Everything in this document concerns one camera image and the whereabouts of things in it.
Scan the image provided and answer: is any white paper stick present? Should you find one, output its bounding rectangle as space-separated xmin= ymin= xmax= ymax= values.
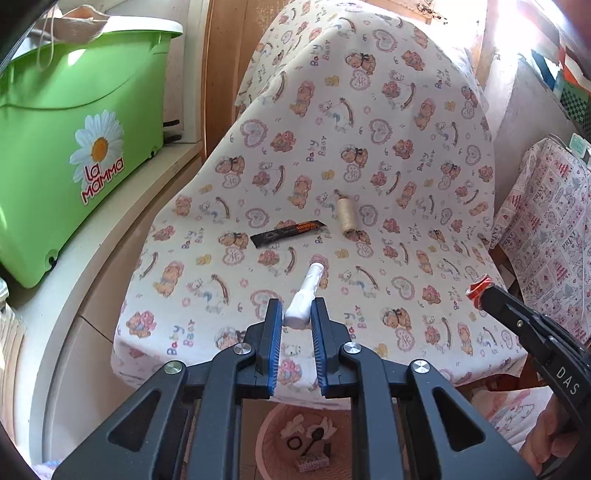
xmin=283 ymin=262 xmax=325 ymax=330

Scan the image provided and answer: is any tissue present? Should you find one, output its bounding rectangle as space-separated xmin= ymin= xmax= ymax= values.
xmin=280 ymin=414 xmax=338 ymax=440

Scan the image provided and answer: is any pink patterned tissue pack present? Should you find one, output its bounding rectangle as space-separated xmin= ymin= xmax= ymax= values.
xmin=295 ymin=452 xmax=331 ymax=473

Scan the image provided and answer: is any person right hand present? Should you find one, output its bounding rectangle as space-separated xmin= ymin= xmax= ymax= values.
xmin=520 ymin=395 xmax=580 ymax=475

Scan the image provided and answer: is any bear print cloth below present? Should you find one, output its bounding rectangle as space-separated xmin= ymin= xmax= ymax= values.
xmin=471 ymin=386 xmax=553 ymax=451

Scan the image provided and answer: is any pink print cloth right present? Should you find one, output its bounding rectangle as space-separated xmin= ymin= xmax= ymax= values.
xmin=492 ymin=138 xmax=591 ymax=345

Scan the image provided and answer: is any pink plastic waste basket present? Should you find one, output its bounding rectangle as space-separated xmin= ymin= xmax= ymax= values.
xmin=254 ymin=404 xmax=353 ymax=479

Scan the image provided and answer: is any black orange snack wrapper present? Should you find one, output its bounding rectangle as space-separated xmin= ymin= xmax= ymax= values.
xmin=250 ymin=220 xmax=325 ymax=248

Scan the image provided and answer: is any beige thread spool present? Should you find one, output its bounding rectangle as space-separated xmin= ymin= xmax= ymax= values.
xmin=335 ymin=190 xmax=358 ymax=236

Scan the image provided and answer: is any teddy bear print cloth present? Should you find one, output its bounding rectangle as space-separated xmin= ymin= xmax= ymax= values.
xmin=111 ymin=1 xmax=527 ymax=387

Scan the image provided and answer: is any green La Mamma bucket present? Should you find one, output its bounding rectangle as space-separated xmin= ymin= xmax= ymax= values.
xmin=1 ymin=16 xmax=183 ymax=288

